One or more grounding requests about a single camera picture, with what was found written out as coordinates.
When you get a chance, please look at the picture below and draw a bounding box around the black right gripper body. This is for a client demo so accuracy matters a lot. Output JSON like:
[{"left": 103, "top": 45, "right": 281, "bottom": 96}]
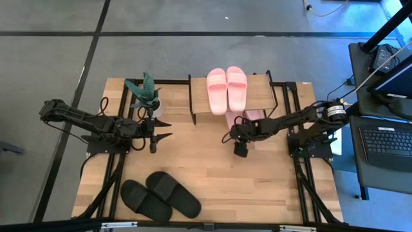
[{"left": 230, "top": 117, "right": 260, "bottom": 159}]

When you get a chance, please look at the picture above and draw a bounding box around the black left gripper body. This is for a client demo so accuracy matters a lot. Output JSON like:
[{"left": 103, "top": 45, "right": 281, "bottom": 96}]
[{"left": 136, "top": 108, "right": 158, "bottom": 154}]

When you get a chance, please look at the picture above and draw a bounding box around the pink rubber slide sandal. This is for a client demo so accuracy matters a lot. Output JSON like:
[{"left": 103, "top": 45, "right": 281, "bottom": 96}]
[
  {"left": 245, "top": 109, "right": 265, "bottom": 121},
  {"left": 224, "top": 111, "right": 246, "bottom": 130},
  {"left": 205, "top": 68, "right": 229, "bottom": 116},
  {"left": 225, "top": 66, "right": 248, "bottom": 113}
]

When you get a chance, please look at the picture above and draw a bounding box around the wooden shelf black metal frame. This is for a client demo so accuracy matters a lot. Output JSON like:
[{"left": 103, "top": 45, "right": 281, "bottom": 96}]
[{"left": 187, "top": 70, "right": 279, "bottom": 126}]

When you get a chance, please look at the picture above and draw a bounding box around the black rubber slide sandal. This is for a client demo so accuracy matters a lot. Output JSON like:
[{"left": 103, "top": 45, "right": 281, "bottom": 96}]
[
  {"left": 145, "top": 171, "right": 202, "bottom": 219},
  {"left": 120, "top": 179, "right": 173, "bottom": 222}
]

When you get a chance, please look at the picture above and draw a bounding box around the green plant in white pot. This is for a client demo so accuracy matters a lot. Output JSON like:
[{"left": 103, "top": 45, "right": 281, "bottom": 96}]
[{"left": 124, "top": 71, "right": 165, "bottom": 119}]

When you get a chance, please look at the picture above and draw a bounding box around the black side table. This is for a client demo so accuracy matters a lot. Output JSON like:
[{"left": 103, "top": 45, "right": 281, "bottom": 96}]
[{"left": 348, "top": 41, "right": 412, "bottom": 121}]

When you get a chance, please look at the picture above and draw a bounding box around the black keyboard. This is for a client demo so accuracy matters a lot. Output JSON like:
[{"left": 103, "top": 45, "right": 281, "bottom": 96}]
[{"left": 359, "top": 92, "right": 412, "bottom": 173}]

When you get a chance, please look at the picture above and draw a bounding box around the dark grey floor object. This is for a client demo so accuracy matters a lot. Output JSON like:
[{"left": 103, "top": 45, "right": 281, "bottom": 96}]
[{"left": 0, "top": 140, "right": 26, "bottom": 156}]

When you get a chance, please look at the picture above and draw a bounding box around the dark grey laptop desk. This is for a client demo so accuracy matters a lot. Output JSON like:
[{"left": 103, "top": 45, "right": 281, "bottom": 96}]
[{"left": 349, "top": 115, "right": 412, "bottom": 201}]

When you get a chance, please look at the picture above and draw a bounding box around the black power adapter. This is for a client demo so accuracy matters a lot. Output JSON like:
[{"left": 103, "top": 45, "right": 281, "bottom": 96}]
[{"left": 372, "top": 44, "right": 397, "bottom": 73}]

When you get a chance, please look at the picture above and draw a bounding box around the dark blue monitor screen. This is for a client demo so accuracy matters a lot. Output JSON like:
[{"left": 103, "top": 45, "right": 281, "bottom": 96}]
[{"left": 373, "top": 61, "right": 412, "bottom": 97}]

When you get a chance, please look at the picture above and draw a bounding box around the black diagonal pole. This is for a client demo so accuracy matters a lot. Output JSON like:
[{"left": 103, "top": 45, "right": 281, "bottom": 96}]
[{"left": 360, "top": 0, "right": 412, "bottom": 54}]

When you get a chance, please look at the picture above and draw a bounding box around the black aluminium rig frame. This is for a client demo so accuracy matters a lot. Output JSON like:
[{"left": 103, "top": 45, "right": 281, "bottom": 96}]
[{"left": 0, "top": 78, "right": 403, "bottom": 232}]

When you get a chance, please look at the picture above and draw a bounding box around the silver metal bracket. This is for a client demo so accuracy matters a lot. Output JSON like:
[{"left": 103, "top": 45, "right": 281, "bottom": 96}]
[
  {"left": 100, "top": 221, "right": 138, "bottom": 230},
  {"left": 279, "top": 224, "right": 318, "bottom": 232}
]

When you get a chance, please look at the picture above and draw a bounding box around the black floor power cable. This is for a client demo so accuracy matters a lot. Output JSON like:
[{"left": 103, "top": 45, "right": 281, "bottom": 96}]
[{"left": 326, "top": 74, "right": 358, "bottom": 102}]

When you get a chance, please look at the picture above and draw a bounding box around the yellow floor cable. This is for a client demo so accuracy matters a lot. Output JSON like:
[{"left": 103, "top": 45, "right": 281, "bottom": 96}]
[{"left": 302, "top": 0, "right": 349, "bottom": 17}]

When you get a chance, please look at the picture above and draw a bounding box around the thin white cord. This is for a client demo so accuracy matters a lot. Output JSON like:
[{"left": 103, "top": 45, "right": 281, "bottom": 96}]
[{"left": 353, "top": 41, "right": 412, "bottom": 93}]

